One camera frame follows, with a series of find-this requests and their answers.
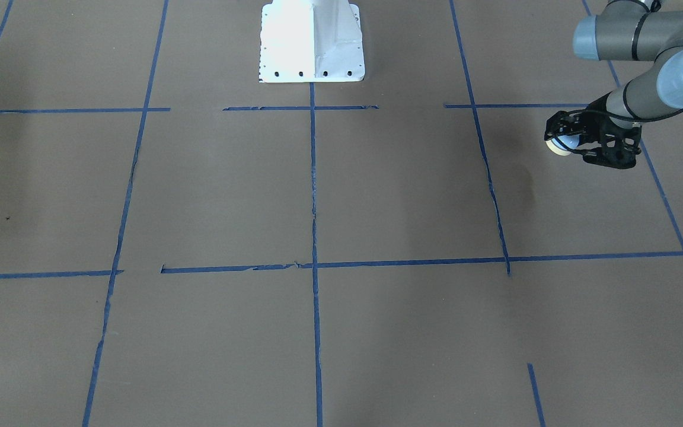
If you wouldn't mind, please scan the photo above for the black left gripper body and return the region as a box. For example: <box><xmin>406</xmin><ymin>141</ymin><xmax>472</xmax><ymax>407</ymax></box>
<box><xmin>544</xmin><ymin>109</ymin><xmax>609</xmax><ymax>148</ymax></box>

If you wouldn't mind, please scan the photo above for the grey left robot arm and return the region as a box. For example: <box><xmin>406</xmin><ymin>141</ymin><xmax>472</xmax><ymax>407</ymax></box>
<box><xmin>543</xmin><ymin>1</ymin><xmax>683</xmax><ymax>168</ymax></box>

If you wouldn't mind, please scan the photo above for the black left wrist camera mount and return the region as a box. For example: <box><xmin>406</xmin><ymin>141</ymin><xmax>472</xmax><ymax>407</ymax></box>
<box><xmin>580</xmin><ymin>119</ymin><xmax>641</xmax><ymax>170</ymax></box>

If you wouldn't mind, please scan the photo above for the white camera stand base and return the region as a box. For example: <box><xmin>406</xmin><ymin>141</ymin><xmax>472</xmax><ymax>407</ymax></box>
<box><xmin>258</xmin><ymin>1</ymin><xmax>366</xmax><ymax>84</ymax></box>

